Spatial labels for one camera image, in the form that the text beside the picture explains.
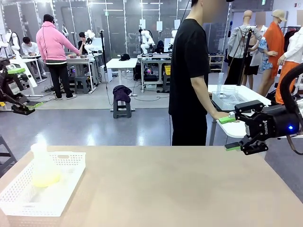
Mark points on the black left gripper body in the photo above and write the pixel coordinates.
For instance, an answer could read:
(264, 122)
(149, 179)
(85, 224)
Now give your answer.
(10, 86)

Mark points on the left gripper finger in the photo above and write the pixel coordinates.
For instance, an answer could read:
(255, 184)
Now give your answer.
(16, 71)
(23, 109)

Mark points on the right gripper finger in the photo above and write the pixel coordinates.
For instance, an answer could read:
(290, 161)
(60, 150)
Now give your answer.
(246, 107)
(253, 145)

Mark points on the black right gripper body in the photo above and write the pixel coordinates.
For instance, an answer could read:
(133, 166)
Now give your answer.
(272, 123)

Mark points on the white perforated plastic basket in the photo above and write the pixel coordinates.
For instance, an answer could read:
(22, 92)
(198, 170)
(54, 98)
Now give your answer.
(68, 165)
(233, 99)

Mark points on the clear plastic graduated cylinder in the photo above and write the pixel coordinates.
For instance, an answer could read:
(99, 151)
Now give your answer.
(220, 82)

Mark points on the translucent plastic conical flask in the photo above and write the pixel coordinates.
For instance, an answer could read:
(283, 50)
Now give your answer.
(46, 170)

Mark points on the person's right forearm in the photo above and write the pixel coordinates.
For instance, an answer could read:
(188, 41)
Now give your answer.
(203, 97)

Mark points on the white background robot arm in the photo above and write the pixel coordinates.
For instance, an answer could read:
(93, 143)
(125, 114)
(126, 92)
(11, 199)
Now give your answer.
(13, 41)
(90, 39)
(146, 40)

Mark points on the person's right hand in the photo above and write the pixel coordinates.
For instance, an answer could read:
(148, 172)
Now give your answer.
(220, 115)

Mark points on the white office desk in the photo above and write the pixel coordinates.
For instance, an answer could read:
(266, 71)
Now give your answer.
(26, 62)

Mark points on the white side table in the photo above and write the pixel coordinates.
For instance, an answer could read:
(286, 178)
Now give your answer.
(233, 128)

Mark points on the seated person in white shirt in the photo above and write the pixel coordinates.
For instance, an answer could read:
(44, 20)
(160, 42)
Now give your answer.
(29, 48)

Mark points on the person in pink hoodie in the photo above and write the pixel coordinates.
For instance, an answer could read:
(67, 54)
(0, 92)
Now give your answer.
(50, 45)

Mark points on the mannequin in blue patterned dress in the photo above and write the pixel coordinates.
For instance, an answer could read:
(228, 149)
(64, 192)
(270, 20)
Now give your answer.
(266, 63)

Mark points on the shoe rack with shoes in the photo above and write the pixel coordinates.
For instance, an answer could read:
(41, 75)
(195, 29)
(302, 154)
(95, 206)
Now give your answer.
(216, 63)

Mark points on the mannequin white shirt black skirt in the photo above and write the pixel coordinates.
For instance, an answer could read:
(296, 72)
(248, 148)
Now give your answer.
(256, 54)

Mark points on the grey workbench with trays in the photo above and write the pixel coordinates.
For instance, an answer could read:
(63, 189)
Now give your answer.
(79, 60)

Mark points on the grey plastic step stool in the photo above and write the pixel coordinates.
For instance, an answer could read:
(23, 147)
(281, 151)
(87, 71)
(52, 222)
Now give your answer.
(82, 84)

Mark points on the mannequin in grey shirt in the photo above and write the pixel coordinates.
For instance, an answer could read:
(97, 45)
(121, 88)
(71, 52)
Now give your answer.
(237, 40)

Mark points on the seated person in black top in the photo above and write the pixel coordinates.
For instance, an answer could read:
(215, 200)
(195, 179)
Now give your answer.
(82, 46)

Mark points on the mannequin in orange with cap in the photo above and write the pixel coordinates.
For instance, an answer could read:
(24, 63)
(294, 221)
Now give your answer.
(274, 40)

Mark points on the person in black t-shirt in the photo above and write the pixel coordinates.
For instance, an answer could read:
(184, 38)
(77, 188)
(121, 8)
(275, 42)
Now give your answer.
(187, 59)

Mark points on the mannequin white jacket orange trousers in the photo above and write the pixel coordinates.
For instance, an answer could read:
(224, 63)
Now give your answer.
(293, 47)

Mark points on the yellow plastic crate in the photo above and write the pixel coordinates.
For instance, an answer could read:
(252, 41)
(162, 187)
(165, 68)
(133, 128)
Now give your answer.
(167, 70)

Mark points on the black light stand pole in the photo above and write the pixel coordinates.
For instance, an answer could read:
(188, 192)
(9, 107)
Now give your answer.
(104, 59)

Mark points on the black step stool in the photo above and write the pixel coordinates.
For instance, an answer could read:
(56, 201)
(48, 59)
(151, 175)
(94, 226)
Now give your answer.
(122, 110)

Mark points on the dark jacket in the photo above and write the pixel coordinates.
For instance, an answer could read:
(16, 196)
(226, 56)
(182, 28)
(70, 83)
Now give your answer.
(122, 92)

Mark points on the grey workbench with robots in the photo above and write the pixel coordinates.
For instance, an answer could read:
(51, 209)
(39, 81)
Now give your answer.
(154, 61)

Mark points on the white standing desk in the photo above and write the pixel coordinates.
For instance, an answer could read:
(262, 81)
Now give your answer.
(122, 63)

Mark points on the black baseball cap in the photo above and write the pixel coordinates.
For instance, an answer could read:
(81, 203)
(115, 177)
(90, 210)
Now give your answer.
(124, 56)

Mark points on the black metal stand frame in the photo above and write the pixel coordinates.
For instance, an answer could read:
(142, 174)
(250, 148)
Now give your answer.
(4, 151)

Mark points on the black camera tripod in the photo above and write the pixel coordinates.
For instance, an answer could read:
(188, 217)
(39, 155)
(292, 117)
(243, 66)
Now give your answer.
(245, 49)

